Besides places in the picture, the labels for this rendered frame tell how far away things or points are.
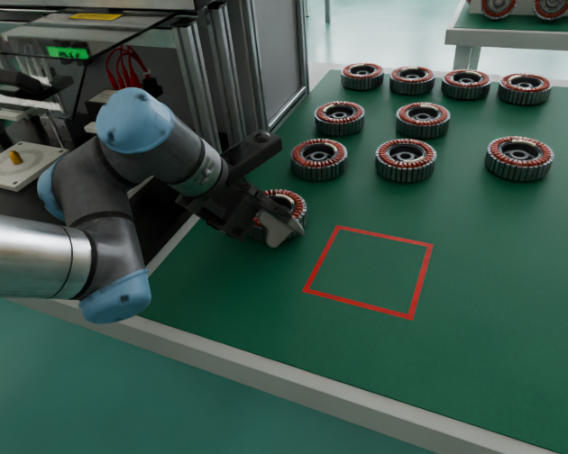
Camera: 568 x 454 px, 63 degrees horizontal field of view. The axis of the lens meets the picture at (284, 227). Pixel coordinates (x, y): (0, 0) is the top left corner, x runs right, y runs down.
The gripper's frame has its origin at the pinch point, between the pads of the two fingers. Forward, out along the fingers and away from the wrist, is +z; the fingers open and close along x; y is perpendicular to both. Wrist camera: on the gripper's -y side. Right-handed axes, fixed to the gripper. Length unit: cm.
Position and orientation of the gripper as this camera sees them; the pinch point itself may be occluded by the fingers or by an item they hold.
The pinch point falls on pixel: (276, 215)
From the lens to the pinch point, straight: 79.6
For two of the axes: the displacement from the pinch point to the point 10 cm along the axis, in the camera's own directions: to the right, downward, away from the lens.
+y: -5.1, 8.5, -0.9
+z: 4.4, 3.5, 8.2
